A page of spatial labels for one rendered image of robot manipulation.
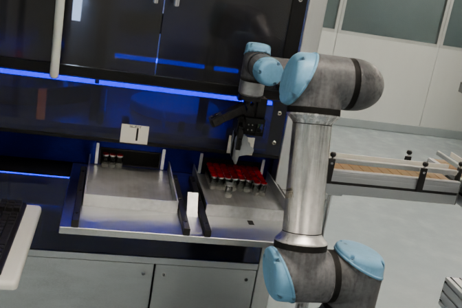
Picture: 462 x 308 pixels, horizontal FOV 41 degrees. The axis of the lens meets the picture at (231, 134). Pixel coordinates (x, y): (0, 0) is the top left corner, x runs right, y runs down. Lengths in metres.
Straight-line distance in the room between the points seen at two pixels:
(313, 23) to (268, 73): 0.35
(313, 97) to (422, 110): 6.23
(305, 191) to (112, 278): 1.00
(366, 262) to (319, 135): 0.29
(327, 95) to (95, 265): 1.11
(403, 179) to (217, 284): 0.77
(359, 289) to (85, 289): 1.06
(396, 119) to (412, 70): 0.58
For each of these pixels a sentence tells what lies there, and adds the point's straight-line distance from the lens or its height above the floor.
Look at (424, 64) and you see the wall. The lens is 7.38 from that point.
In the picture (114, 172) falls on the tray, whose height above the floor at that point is 0.88.
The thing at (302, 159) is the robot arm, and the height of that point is 1.21.
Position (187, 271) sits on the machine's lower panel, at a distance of 2.16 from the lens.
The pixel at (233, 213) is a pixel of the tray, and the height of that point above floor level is 0.89.
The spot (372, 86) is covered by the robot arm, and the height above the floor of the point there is 1.37.
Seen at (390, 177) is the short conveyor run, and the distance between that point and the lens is 2.33.
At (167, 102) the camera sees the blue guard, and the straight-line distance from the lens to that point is 1.93.
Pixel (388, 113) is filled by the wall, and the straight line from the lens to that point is 7.34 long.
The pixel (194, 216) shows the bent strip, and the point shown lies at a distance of 1.76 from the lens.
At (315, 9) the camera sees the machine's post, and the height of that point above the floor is 1.48.
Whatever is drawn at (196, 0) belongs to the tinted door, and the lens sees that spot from 1.90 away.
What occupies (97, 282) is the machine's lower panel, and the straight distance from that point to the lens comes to 2.16.
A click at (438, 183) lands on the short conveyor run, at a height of 0.92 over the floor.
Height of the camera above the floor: 1.58
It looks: 15 degrees down
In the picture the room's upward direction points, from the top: 9 degrees clockwise
